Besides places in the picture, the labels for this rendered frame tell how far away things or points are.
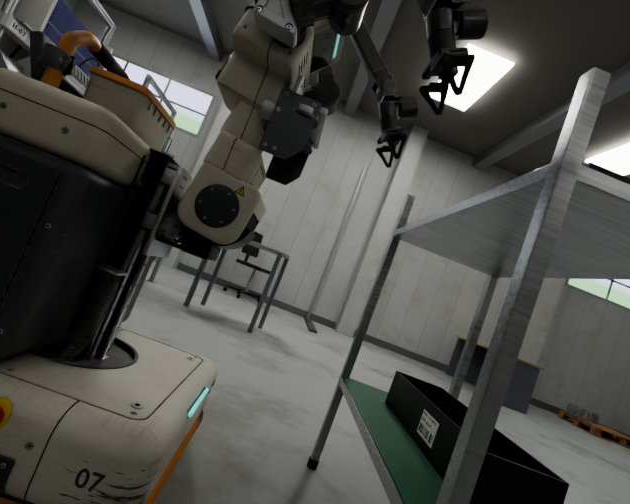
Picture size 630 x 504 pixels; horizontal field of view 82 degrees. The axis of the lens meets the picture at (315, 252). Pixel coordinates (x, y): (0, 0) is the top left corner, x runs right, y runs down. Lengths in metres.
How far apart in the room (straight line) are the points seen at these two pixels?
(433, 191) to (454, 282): 1.74
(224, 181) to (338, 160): 6.05
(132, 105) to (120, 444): 0.72
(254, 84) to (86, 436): 0.83
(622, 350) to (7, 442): 9.05
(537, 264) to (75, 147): 0.82
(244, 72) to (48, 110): 0.44
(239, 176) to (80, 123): 0.32
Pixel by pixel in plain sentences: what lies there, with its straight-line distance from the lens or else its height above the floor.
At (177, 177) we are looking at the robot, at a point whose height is 0.76.
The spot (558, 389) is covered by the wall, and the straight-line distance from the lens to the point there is 8.51.
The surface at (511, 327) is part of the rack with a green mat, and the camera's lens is 0.60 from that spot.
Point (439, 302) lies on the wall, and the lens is 7.10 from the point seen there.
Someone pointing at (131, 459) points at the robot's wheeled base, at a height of 0.24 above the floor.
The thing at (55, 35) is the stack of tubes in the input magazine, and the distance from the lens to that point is 2.98.
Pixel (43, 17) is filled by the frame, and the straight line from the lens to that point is 2.90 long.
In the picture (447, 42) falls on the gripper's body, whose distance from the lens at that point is 0.94.
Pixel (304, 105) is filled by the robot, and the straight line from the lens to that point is 0.92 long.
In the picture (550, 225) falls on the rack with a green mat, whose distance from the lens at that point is 0.63.
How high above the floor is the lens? 0.64
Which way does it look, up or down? 5 degrees up
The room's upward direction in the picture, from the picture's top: 21 degrees clockwise
